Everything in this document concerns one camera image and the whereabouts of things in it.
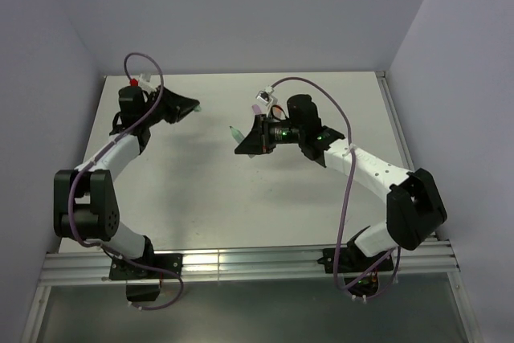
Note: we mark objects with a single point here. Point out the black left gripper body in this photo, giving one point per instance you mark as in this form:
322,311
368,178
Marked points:
159,113

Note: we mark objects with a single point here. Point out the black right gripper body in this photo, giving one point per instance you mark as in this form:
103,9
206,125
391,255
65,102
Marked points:
283,132

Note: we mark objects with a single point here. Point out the purple pen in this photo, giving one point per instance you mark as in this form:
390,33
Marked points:
256,109

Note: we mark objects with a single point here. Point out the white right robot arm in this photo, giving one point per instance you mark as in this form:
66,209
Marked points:
413,206

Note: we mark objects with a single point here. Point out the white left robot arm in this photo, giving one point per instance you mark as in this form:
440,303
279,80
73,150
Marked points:
85,207

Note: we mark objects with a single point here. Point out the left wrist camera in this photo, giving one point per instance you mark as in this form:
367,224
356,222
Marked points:
144,82

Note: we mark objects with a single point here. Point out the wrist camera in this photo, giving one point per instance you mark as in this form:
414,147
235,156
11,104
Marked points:
266,97
144,82

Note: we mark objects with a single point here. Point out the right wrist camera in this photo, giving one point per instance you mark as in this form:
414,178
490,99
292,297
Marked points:
266,97

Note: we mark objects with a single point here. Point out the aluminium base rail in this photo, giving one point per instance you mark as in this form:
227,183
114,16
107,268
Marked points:
238,264

